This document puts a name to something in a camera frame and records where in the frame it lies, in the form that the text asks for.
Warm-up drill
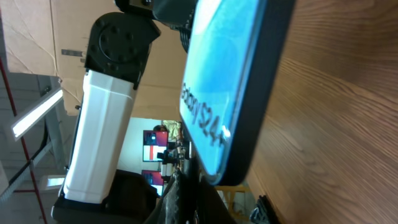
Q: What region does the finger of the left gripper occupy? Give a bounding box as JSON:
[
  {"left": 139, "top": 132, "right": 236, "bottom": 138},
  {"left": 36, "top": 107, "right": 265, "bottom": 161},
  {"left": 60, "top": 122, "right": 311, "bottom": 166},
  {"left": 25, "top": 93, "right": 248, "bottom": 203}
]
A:
[{"left": 178, "top": 9, "right": 195, "bottom": 53}]

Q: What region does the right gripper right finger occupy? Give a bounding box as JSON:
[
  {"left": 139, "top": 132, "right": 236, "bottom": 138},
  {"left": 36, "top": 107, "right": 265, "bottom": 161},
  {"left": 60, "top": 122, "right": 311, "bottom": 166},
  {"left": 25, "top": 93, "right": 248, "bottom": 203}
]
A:
[{"left": 197, "top": 177, "right": 236, "bottom": 224}]

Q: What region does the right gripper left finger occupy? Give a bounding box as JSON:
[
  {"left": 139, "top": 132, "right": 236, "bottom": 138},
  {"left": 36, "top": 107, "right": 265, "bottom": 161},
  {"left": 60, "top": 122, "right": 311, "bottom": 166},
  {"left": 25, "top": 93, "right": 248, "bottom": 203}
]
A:
[{"left": 144, "top": 172, "right": 183, "bottom": 224}]

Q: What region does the black USB charging cable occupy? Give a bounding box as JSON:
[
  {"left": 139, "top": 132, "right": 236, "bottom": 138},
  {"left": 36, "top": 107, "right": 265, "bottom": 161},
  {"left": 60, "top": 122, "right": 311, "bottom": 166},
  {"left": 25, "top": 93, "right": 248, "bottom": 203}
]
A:
[{"left": 180, "top": 141, "right": 200, "bottom": 224}]

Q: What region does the Samsung Galaxy smartphone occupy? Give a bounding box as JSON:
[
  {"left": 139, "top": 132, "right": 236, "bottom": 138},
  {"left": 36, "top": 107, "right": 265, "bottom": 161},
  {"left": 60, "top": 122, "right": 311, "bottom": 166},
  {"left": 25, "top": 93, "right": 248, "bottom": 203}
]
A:
[{"left": 180, "top": 0, "right": 295, "bottom": 185}]

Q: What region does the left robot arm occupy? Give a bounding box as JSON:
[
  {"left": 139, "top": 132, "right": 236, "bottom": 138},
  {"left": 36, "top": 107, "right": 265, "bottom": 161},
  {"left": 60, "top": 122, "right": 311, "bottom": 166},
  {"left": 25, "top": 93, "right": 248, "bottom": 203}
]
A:
[{"left": 52, "top": 1, "right": 197, "bottom": 223}]

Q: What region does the wooden chair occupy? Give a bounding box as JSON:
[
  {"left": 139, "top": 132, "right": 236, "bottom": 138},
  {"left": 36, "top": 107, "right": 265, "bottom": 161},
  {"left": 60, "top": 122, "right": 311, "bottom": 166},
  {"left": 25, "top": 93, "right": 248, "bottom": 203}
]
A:
[{"left": 215, "top": 184, "right": 251, "bottom": 222}]

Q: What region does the seated person in background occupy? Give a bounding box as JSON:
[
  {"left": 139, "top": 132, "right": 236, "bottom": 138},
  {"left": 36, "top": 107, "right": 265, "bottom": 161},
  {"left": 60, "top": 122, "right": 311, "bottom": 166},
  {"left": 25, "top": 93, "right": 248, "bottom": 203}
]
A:
[{"left": 153, "top": 120, "right": 183, "bottom": 150}]

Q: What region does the computer monitor red screen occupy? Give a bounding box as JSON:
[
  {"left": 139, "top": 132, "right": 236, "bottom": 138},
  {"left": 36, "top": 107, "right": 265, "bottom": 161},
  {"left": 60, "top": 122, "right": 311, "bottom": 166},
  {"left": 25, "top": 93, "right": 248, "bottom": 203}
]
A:
[{"left": 142, "top": 130, "right": 169, "bottom": 162}]

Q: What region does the brown cardboard backdrop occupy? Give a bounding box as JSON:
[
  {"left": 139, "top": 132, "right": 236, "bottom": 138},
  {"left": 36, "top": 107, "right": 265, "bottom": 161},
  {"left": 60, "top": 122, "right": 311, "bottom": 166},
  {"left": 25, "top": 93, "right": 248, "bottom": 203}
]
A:
[{"left": 1, "top": 0, "right": 187, "bottom": 120}]

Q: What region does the ceiling light panel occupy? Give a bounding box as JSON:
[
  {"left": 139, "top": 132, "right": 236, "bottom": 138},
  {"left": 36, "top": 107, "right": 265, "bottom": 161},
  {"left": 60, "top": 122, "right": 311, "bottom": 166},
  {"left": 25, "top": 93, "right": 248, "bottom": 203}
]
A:
[{"left": 10, "top": 88, "right": 63, "bottom": 141}]

